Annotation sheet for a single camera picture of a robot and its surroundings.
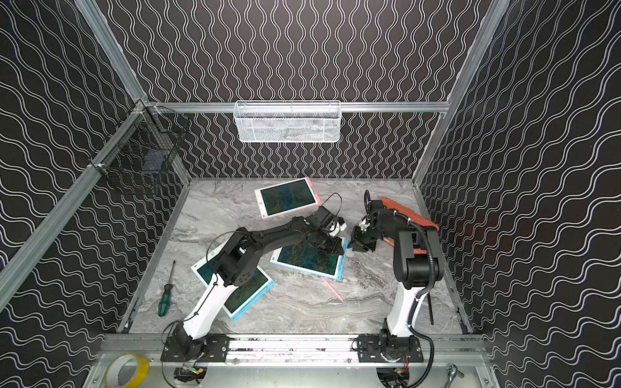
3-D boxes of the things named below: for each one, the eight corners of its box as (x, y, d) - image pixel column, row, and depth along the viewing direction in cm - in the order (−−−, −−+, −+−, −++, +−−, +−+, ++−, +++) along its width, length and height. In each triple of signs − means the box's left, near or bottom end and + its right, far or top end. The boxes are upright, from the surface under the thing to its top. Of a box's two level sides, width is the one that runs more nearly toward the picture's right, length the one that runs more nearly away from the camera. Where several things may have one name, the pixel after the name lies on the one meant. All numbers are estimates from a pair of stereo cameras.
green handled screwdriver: (160, 316, 83) (156, 314, 81) (172, 264, 95) (168, 261, 93) (167, 315, 83) (163, 313, 81) (178, 263, 95) (175, 260, 93)
